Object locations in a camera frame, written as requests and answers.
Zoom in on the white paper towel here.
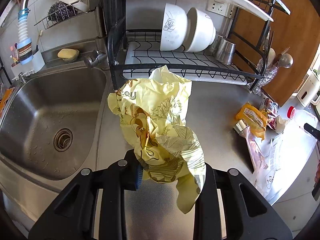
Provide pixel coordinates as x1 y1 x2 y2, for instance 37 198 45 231
265 109 318 205

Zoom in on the clear bottle red cap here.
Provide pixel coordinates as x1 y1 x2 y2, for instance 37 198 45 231
287 106 296 119

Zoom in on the white tissue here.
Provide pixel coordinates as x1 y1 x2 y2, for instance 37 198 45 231
275 115 290 134

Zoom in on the yellow paper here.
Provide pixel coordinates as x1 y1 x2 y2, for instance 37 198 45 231
107 66 206 214

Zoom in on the long clear plastic wrapper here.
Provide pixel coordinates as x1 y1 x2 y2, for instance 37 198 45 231
250 133 284 197

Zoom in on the white electric kettle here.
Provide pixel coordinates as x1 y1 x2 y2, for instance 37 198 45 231
297 71 319 107

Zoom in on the red brown snack bag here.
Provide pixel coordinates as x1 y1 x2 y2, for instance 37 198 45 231
259 97 279 131

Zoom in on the orange snack bag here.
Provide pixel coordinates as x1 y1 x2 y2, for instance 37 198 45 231
235 102 267 140

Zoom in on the glass utensil holder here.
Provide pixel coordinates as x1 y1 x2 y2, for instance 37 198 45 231
249 58 278 95

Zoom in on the steel ladle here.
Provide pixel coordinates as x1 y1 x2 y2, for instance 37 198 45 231
276 53 293 68

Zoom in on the bamboo cutting board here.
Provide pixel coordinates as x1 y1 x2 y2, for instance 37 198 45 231
230 0 319 106

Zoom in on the stainless steel sink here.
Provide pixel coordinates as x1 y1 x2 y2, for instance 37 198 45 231
0 64 111 182

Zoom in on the steel cup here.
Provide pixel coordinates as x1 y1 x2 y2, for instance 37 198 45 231
213 37 236 65

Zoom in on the yellow soap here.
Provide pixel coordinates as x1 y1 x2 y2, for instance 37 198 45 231
57 48 80 62

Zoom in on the black dish rack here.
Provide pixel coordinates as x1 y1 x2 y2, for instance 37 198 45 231
101 0 291 89

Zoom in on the white toothbrush cup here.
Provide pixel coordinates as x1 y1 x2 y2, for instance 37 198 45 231
11 50 45 78

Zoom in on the white bowl left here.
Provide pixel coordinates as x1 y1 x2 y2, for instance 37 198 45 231
160 3 188 51

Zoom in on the white bowl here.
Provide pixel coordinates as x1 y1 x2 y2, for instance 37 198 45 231
160 3 188 51
183 7 216 53

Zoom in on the white bowl right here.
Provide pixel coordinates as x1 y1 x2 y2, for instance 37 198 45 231
183 7 216 53

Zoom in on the wall power socket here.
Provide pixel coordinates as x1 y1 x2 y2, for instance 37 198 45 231
206 0 236 19

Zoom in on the steel faucet with hose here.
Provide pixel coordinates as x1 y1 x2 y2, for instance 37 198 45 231
17 0 33 64

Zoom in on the wire sponge basket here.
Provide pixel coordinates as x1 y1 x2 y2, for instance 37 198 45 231
34 0 99 29

